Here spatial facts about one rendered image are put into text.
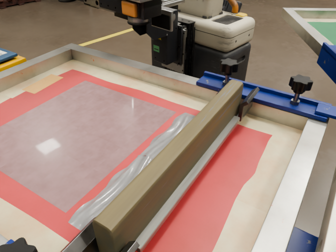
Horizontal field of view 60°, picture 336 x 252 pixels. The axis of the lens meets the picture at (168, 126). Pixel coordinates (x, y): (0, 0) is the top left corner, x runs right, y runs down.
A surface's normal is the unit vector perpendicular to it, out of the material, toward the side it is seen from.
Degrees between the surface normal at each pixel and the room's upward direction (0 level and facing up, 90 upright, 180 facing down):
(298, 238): 0
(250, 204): 0
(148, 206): 90
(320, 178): 0
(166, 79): 90
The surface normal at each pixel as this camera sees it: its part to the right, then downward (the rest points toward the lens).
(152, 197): 0.85, 0.32
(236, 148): 0.00, -0.81
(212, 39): -0.69, 0.43
